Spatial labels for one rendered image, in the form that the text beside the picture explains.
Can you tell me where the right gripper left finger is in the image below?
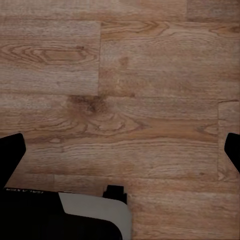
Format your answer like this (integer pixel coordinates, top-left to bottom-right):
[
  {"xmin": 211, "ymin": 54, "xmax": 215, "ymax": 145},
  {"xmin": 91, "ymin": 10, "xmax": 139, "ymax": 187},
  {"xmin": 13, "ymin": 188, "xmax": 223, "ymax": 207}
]
[{"xmin": 0, "ymin": 133, "xmax": 26, "ymax": 193}]

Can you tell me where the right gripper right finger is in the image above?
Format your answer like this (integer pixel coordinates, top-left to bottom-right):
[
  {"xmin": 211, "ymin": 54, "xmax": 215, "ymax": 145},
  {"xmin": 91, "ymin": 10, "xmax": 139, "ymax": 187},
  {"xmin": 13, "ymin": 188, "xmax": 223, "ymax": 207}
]
[{"xmin": 224, "ymin": 132, "xmax": 240, "ymax": 173}]

